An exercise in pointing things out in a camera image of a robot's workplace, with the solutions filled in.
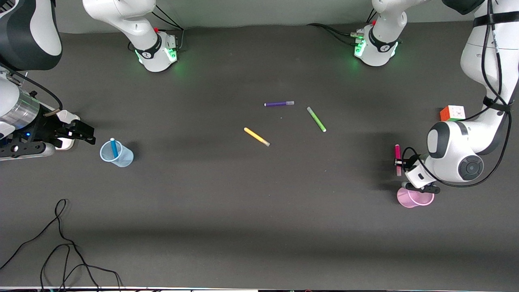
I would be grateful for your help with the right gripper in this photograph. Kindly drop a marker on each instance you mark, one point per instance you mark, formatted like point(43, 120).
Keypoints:
point(45, 130)

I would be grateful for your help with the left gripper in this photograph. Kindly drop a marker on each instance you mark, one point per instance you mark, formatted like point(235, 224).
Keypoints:
point(406, 162)

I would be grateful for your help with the pink marker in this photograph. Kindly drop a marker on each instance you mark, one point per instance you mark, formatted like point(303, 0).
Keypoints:
point(397, 152)

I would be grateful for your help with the blue marker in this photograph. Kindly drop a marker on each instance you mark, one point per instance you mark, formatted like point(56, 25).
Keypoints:
point(114, 148)

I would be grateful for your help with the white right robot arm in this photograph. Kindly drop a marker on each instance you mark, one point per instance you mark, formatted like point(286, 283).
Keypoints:
point(121, 16)

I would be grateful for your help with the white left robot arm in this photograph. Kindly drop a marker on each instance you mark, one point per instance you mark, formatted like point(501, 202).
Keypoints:
point(482, 61)

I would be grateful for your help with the white lamp stand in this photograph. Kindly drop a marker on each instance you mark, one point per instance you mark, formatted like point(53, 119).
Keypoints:
point(65, 144)

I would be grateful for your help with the pink mesh cup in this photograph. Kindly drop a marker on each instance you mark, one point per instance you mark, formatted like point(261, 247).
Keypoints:
point(409, 200)

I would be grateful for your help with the blue mesh cup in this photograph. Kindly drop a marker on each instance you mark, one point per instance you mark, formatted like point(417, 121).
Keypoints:
point(125, 159)

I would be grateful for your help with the colourful puzzle cube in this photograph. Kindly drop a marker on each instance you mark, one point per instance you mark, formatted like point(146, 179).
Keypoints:
point(450, 113)

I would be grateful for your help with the green marker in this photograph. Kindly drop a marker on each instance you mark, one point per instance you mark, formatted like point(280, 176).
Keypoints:
point(316, 119)

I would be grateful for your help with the purple marker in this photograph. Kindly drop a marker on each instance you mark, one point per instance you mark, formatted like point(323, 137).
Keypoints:
point(277, 104)

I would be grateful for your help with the yellow marker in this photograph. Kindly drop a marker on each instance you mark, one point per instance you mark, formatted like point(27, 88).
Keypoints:
point(255, 136)

